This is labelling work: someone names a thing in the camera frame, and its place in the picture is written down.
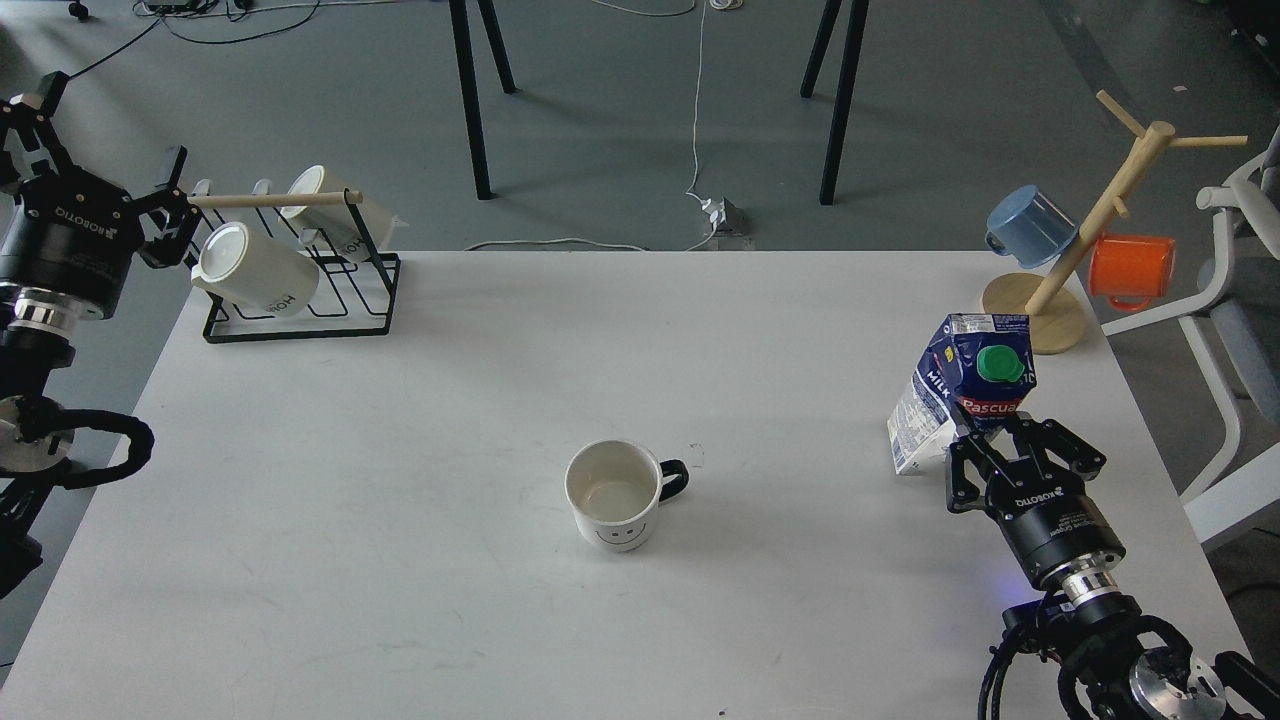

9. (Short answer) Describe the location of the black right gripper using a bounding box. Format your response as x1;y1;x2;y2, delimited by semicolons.
945;413;1126;591

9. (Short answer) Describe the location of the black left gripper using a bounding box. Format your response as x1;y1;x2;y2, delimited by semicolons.
1;72;204;319

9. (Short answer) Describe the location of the blue milk carton green cap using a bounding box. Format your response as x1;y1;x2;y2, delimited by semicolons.
887;313;1037;477

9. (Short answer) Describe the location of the white mug black handle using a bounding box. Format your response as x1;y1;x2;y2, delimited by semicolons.
564;439;690;553

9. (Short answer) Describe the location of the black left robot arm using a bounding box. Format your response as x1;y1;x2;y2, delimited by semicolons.
1;72;201;594

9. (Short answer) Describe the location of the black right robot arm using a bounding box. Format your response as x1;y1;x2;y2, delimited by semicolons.
946;406;1279;719

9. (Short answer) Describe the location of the orange cup on tree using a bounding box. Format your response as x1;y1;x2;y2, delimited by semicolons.
1085;234;1176;313

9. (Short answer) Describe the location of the blue cup on tree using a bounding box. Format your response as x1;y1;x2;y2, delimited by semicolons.
984;184;1079;269

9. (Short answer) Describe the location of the white mug on rack front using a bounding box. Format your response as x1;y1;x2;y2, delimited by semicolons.
189;222;320;316

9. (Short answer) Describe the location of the white mug on rack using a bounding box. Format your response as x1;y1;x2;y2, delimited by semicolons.
280;164;408;263
189;222;320;316

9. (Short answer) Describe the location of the wooden mug tree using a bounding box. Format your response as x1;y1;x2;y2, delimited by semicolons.
982;90;1249;355

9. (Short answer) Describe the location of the white mug on rack back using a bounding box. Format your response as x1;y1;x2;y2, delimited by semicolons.
280;164;408;263

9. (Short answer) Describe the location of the white office chair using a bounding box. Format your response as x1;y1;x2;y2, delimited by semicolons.
1102;137;1279;552

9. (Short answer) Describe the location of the white power adapter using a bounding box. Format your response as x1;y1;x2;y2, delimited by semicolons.
701;199;749;237

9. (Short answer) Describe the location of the black table leg left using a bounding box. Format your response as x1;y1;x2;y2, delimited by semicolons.
447;1;518;201

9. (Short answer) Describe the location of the black table leg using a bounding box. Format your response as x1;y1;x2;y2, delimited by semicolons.
799;1;870;206
447;1;518;201

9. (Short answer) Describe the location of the black table leg right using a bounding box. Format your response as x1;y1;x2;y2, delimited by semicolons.
799;1;870;206

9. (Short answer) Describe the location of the black wire mug rack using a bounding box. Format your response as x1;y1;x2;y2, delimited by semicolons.
189;190;401;345

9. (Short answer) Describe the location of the black cable on floor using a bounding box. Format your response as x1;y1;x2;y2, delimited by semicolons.
65;0;323;81

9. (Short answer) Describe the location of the white cable on floor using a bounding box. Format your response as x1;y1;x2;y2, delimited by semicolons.
465;0;746;252

